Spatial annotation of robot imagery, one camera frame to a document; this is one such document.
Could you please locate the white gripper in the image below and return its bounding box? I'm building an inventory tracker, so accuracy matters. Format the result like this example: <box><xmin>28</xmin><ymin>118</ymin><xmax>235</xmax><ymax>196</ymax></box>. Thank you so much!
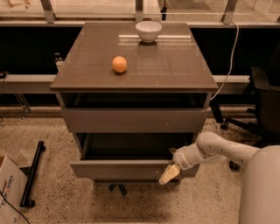
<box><xmin>158</xmin><ymin>145</ymin><xmax>196</xmax><ymax>185</ymax></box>

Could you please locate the grey drawer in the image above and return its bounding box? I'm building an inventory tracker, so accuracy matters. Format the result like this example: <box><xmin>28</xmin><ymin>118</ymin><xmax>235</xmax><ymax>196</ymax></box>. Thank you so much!
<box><xmin>61</xmin><ymin>108</ymin><xmax>207</xmax><ymax>133</ymax></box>
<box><xmin>92</xmin><ymin>178</ymin><xmax>181</xmax><ymax>184</ymax></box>
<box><xmin>71</xmin><ymin>133</ymin><xmax>194</xmax><ymax>179</ymax></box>

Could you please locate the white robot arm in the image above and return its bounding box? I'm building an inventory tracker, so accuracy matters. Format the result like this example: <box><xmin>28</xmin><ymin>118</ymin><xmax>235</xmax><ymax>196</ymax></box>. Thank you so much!
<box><xmin>159</xmin><ymin>131</ymin><xmax>280</xmax><ymax>224</ymax></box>

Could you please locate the grey drawer cabinet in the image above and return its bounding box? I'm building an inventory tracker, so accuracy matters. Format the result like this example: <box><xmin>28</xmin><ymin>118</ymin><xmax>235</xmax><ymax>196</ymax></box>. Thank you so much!
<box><xmin>50</xmin><ymin>22</ymin><xmax>219</xmax><ymax>185</ymax></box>

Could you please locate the grey bottom drawer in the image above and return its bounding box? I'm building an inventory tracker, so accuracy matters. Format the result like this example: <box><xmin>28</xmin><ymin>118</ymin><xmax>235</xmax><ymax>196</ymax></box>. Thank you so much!
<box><xmin>92</xmin><ymin>178</ymin><xmax>181</xmax><ymax>184</ymax></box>

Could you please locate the grey top drawer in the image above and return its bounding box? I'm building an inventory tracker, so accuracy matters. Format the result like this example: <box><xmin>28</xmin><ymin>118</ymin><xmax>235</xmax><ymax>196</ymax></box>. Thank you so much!
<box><xmin>61</xmin><ymin>108</ymin><xmax>207</xmax><ymax>133</ymax></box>

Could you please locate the black office chair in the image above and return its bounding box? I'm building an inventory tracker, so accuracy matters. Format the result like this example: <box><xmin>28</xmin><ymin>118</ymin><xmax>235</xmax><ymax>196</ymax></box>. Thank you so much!
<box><xmin>208</xmin><ymin>43</ymin><xmax>280</xmax><ymax>172</ymax></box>

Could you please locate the orange fruit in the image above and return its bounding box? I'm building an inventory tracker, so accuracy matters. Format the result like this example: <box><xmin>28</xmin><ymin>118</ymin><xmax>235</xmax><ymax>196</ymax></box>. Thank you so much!
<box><xmin>112</xmin><ymin>56</ymin><xmax>127</xmax><ymax>74</ymax></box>

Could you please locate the white ceramic bowl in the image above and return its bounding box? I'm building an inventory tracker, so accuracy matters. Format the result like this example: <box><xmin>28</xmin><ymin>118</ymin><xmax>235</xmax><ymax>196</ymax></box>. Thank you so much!
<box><xmin>136</xmin><ymin>21</ymin><xmax>162</xmax><ymax>43</ymax></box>

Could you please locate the black metal stand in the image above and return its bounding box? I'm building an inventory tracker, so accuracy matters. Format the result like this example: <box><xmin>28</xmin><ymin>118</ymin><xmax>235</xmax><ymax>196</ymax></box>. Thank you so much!
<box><xmin>19</xmin><ymin>141</ymin><xmax>46</xmax><ymax>207</ymax></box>

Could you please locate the cardboard box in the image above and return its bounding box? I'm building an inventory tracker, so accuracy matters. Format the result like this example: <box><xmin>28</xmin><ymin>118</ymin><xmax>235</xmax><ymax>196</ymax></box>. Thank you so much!
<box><xmin>0</xmin><ymin>156</ymin><xmax>27</xmax><ymax>224</ymax></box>

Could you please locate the white cable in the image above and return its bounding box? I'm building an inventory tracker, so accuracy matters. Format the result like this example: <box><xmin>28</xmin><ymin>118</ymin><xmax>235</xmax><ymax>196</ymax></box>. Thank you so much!
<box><xmin>209</xmin><ymin>21</ymin><xmax>240</xmax><ymax>102</ymax></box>

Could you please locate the black cable on box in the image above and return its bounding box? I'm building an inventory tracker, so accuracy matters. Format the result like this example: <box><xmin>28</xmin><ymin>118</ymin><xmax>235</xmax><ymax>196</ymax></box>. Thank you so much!
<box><xmin>0</xmin><ymin>189</ymin><xmax>32</xmax><ymax>224</ymax></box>

